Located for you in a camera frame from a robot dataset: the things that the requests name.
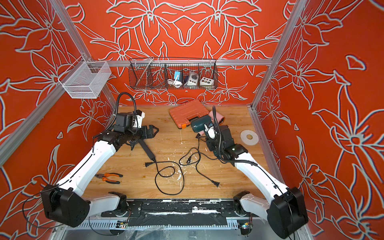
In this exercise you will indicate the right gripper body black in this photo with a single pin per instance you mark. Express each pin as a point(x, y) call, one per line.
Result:
point(212, 145)

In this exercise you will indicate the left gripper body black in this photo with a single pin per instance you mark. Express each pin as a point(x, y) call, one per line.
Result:
point(142, 132)

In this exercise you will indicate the dark green hair dryer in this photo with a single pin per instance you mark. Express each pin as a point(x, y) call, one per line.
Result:
point(201, 124)

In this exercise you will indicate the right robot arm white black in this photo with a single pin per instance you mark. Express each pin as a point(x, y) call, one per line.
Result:
point(283, 207)

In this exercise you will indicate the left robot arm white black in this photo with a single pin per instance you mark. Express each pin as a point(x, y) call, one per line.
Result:
point(63, 202)

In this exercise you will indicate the black hair dryer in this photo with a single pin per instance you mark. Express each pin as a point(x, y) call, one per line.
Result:
point(147, 150)

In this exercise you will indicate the pink hair dryer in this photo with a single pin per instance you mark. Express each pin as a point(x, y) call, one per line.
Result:
point(220, 118)

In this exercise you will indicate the white tape roll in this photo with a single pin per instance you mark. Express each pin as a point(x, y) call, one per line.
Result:
point(249, 137)

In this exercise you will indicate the orange plastic tool case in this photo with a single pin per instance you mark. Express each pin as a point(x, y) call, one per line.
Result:
point(185, 113)

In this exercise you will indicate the blue white small box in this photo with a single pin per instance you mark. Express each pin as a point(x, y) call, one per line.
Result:
point(177, 76)

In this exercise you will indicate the white power strip cube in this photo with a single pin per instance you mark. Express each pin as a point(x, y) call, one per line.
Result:
point(206, 82)

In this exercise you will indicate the white round adapter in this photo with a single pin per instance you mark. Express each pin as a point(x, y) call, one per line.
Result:
point(192, 80)

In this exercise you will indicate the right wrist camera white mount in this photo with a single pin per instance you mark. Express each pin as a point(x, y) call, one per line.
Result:
point(209, 131)

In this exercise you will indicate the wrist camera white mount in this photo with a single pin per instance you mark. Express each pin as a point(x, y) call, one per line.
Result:
point(209, 131)
point(138, 119)

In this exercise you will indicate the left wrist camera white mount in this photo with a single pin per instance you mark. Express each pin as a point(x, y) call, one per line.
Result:
point(138, 119)

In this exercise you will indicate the black wire wall basket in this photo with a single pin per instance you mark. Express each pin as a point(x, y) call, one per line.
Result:
point(157, 73)

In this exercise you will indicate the orange handled pliers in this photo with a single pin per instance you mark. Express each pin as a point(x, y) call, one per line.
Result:
point(106, 178)

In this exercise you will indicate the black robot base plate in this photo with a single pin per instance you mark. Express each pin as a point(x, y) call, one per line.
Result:
point(182, 213)

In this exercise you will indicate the clear acrylic wall bin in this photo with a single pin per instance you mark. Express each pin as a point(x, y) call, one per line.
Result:
point(87, 79)

